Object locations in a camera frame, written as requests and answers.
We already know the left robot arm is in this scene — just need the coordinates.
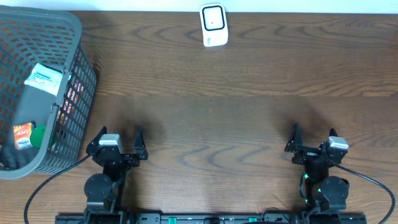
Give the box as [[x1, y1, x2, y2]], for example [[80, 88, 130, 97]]
[[83, 126, 148, 223]]

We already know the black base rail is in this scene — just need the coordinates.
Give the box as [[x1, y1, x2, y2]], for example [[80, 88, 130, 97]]
[[55, 212, 368, 224]]

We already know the green lid jar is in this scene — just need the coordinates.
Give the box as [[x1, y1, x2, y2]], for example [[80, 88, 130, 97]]
[[30, 126, 46, 149]]

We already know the small orange snack box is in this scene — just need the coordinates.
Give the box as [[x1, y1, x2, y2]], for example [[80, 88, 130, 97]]
[[13, 122, 34, 150]]

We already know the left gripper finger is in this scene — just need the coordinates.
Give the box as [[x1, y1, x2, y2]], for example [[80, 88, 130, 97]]
[[134, 126, 148, 160], [86, 126, 107, 155]]

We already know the white teal wipes packet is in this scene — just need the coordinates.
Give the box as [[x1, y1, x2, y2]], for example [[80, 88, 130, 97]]
[[24, 63, 63, 96]]

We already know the red chocolate bar wrapper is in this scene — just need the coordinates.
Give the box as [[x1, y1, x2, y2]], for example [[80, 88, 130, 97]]
[[57, 79, 84, 126]]

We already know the grey plastic mesh basket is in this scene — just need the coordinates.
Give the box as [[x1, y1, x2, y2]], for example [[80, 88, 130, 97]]
[[1, 6, 97, 180]]

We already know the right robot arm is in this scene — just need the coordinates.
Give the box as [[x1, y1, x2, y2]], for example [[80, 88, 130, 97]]
[[284, 123, 349, 224]]

